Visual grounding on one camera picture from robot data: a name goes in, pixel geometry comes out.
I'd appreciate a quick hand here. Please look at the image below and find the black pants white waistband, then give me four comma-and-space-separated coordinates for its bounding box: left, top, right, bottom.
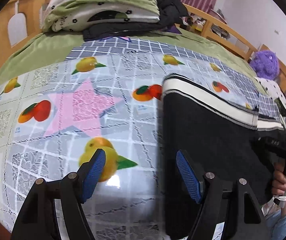
161, 74, 286, 239

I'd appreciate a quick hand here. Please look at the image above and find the blue jeans leg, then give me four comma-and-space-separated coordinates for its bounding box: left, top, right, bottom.
266, 209, 286, 240

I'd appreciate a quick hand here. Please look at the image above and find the white black dotted pillow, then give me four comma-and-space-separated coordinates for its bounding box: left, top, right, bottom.
255, 77, 286, 108

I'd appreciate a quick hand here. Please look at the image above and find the purple plush toy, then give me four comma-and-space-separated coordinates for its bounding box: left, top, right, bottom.
250, 50, 279, 80

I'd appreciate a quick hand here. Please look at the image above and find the fruit print plastic tablecloth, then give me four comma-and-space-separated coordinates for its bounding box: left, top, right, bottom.
0, 51, 285, 239

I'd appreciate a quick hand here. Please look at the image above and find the green bed sheet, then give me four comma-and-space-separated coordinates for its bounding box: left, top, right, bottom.
0, 28, 268, 111

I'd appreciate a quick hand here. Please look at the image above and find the black clothes pile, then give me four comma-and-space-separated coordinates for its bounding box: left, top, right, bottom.
83, 0, 189, 41

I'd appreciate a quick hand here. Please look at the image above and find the folded green white quilt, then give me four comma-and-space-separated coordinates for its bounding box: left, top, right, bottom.
42, 0, 160, 33

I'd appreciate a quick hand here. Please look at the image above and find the wooden bed frame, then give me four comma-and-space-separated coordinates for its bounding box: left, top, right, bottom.
0, 0, 286, 111

